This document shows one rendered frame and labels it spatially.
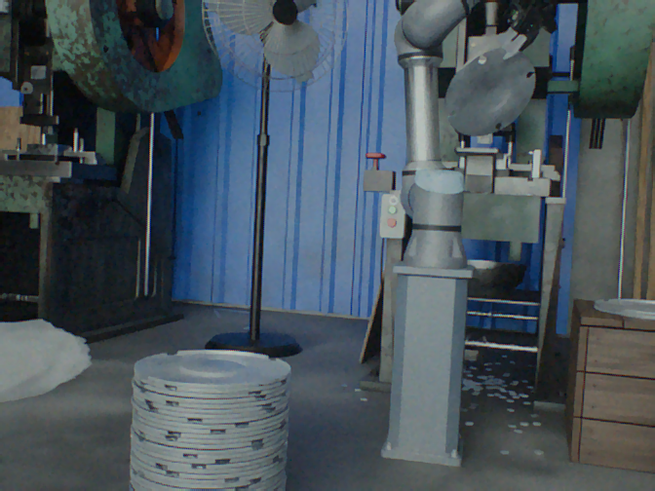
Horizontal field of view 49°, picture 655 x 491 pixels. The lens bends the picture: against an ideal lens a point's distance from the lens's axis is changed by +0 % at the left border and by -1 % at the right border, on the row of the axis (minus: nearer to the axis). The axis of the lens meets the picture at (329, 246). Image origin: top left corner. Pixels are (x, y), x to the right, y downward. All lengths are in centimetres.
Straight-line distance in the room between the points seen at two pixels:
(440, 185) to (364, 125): 213
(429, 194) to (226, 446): 76
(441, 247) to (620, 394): 54
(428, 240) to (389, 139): 210
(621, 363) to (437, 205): 57
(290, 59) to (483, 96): 93
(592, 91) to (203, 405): 159
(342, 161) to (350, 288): 67
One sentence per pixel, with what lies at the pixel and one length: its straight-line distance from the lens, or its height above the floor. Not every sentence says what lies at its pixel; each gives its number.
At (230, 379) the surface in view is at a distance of 132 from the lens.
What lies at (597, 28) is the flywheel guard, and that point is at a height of 112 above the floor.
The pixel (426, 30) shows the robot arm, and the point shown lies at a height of 100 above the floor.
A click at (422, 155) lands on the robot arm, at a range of 184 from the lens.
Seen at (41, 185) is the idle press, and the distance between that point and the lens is 296.
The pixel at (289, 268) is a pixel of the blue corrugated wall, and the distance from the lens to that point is 386.
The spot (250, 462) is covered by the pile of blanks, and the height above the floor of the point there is 13.
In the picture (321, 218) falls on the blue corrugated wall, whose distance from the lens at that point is 383.
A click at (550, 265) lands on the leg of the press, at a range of 225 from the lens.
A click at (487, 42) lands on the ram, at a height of 115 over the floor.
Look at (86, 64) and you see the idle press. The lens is 281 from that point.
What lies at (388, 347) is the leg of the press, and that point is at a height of 14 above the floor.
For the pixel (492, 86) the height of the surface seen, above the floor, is 96.
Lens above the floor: 57
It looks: 3 degrees down
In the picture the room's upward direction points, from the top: 3 degrees clockwise
